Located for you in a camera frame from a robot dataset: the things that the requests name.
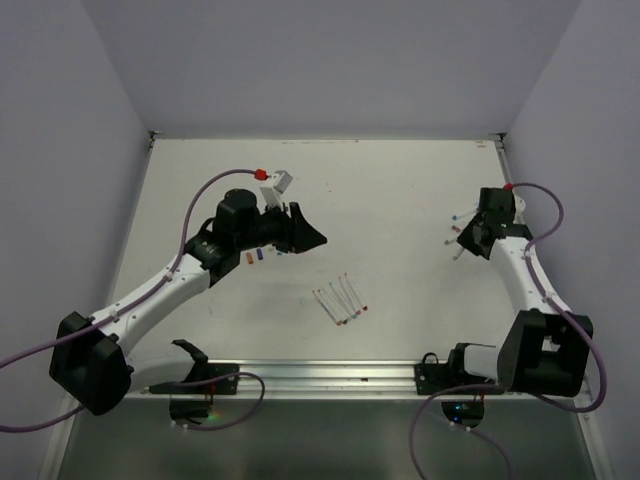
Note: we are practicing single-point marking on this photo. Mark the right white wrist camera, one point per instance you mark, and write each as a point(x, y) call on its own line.
point(519, 208)

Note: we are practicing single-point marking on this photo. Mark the left controller box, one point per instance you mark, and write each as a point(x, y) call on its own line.
point(192, 412)

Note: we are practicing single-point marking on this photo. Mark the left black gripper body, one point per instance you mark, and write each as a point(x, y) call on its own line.
point(269, 229)

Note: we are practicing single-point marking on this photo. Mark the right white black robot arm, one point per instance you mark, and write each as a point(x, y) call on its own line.
point(542, 350)

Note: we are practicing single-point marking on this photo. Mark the beige marker pen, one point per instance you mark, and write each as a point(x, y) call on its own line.
point(458, 254)

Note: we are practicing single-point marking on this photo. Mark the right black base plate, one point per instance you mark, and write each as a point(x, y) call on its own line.
point(432, 375)

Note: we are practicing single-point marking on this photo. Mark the red capped marker pen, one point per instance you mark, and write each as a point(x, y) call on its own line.
point(355, 293)

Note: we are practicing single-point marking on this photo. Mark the right controller box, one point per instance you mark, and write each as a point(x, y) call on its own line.
point(465, 413)

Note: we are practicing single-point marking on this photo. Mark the orange marker pen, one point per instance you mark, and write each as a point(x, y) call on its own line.
point(335, 318)

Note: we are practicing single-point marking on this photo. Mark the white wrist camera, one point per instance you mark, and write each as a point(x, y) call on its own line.
point(519, 208)
point(273, 188)

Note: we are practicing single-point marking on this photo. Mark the light blue capped marker pen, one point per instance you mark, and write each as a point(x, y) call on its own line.
point(345, 300)

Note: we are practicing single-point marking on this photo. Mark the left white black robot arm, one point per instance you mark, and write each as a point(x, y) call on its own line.
point(92, 359)

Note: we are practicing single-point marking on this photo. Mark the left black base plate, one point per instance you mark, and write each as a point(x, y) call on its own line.
point(209, 379)

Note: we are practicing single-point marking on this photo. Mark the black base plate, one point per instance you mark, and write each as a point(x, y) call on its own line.
point(209, 379)
point(432, 375)

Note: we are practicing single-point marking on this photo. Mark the aluminium mounting rail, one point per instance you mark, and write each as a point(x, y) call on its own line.
point(320, 377)

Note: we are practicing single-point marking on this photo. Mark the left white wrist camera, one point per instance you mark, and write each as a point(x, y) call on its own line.
point(273, 188)

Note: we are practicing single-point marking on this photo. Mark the controller box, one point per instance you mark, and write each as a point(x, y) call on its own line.
point(192, 412)
point(465, 413)

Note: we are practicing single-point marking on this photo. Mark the pink capped marker pen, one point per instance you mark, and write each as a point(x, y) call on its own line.
point(353, 304)

